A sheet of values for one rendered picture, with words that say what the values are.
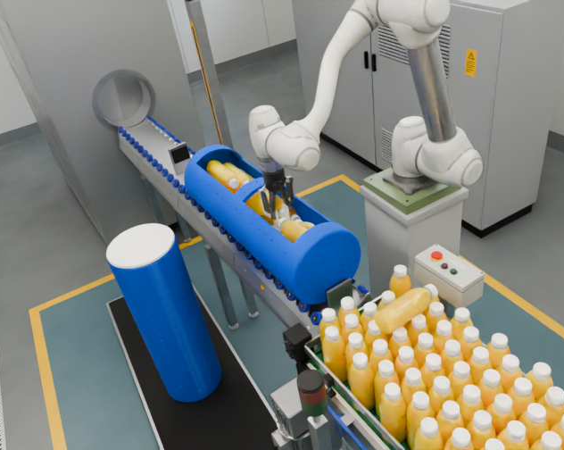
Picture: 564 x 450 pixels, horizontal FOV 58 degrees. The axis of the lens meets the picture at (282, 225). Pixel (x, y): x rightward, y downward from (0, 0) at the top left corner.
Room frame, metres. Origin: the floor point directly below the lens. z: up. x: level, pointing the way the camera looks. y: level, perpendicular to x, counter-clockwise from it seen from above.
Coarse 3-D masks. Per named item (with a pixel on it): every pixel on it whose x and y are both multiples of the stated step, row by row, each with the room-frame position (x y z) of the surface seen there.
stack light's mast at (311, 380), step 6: (306, 372) 0.74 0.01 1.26; (312, 372) 0.74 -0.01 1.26; (318, 372) 0.74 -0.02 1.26; (300, 378) 0.73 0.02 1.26; (306, 378) 0.73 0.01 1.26; (312, 378) 0.73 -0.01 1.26; (318, 378) 0.72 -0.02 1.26; (300, 384) 0.72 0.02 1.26; (306, 384) 0.71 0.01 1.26; (312, 384) 0.71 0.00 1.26; (318, 384) 0.71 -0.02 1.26; (306, 390) 0.70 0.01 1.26; (312, 390) 0.70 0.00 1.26; (318, 390) 0.70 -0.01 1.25; (318, 420) 0.71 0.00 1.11
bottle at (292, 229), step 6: (282, 222) 1.47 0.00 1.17; (288, 222) 1.43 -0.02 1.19; (294, 222) 1.43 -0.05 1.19; (282, 228) 1.44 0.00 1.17; (288, 228) 1.41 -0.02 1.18; (294, 228) 1.40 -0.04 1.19; (300, 228) 1.39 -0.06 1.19; (288, 234) 1.39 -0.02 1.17; (294, 234) 1.37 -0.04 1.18; (300, 234) 1.36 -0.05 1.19; (294, 240) 1.36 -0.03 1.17
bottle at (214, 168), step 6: (210, 162) 1.97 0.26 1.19; (216, 162) 1.96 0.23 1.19; (210, 168) 1.95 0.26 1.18; (216, 168) 1.92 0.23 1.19; (222, 168) 1.90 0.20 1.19; (210, 174) 1.95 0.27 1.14; (216, 174) 1.89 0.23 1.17; (222, 174) 1.86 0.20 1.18; (228, 174) 1.85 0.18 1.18; (234, 174) 1.86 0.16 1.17; (222, 180) 1.84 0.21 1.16; (228, 180) 1.82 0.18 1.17; (228, 186) 1.83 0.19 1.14
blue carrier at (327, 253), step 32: (192, 160) 1.99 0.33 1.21; (224, 160) 2.07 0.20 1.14; (192, 192) 1.90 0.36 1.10; (224, 192) 1.69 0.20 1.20; (256, 192) 1.62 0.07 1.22; (224, 224) 1.64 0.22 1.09; (256, 224) 1.46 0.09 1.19; (320, 224) 1.33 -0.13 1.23; (256, 256) 1.42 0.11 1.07; (288, 256) 1.26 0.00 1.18; (320, 256) 1.25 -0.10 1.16; (352, 256) 1.31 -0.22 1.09; (288, 288) 1.24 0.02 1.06; (320, 288) 1.25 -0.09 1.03
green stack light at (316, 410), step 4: (300, 400) 0.72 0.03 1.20; (324, 400) 0.70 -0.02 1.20; (304, 404) 0.70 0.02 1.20; (308, 404) 0.70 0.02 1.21; (312, 404) 0.69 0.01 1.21; (316, 404) 0.69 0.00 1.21; (320, 404) 0.70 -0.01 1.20; (324, 404) 0.70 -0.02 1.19; (304, 408) 0.70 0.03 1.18; (308, 408) 0.70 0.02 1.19; (312, 408) 0.69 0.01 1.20; (316, 408) 0.69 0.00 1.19; (320, 408) 0.69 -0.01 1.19; (324, 408) 0.70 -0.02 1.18; (304, 412) 0.71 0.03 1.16; (308, 412) 0.70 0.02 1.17; (312, 412) 0.69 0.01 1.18; (316, 412) 0.69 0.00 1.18; (320, 412) 0.69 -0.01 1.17; (312, 416) 0.69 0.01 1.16; (316, 416) 0.69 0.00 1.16
